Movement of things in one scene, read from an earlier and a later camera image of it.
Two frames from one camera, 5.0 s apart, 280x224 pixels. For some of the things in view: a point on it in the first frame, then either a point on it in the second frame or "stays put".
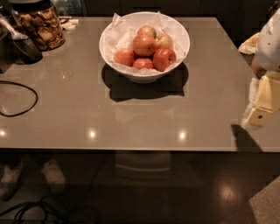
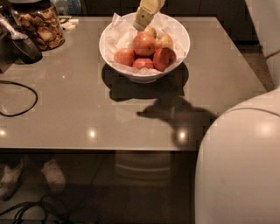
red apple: x=143 y=45 stays put
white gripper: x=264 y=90 to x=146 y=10
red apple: x=142 y=63 stays put
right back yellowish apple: x=164 y=40 stays put
